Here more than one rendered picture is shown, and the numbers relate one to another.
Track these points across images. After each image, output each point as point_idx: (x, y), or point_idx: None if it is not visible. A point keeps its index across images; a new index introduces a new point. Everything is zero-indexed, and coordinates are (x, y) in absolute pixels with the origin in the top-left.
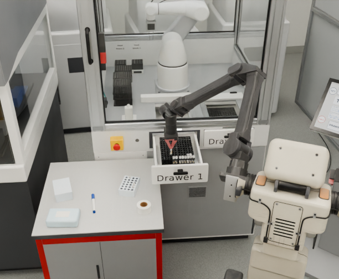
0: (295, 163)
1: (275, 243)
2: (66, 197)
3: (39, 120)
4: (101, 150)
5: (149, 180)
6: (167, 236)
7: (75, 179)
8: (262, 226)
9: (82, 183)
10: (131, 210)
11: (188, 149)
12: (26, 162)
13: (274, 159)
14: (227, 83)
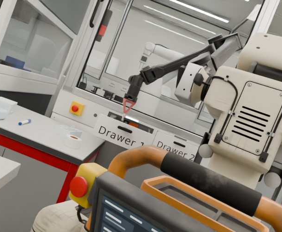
0: None
1: (230, 147)
2: (3, 108)
3: (23, 77)
4: (60, 112)
5: (90, 141)
6: None
7: (22, 113)
8: (219, 120)
9: (26, 116)
10: (58, 140)
11: None
12: None
13: (256, 41)
14: (203, 51)
